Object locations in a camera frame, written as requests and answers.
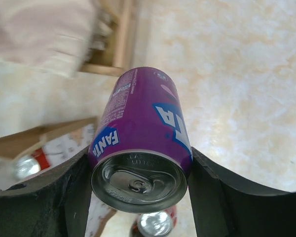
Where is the red cola can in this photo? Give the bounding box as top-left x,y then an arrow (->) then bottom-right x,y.
129,205 -> 177,237
14,148 -> 50,180

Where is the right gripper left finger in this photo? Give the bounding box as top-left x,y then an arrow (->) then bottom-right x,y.
0,148 -> 92,237

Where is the purple soda can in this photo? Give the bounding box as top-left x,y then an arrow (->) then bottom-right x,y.
88,67 -> 193,213

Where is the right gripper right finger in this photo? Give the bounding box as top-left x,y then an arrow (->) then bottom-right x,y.
188,148 -> 296,237

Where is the red cola can front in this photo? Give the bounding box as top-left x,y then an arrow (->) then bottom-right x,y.
129,205 -> 177,237

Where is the wooden clothes rack frame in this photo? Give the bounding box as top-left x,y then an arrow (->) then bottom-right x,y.
80,0 -> 139,77

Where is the brown burlap canvas bag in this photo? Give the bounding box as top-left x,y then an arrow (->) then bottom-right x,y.
0,117 -> 115,237

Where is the cream folded cloth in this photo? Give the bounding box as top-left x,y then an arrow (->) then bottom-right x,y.
0,0 -> 101,78

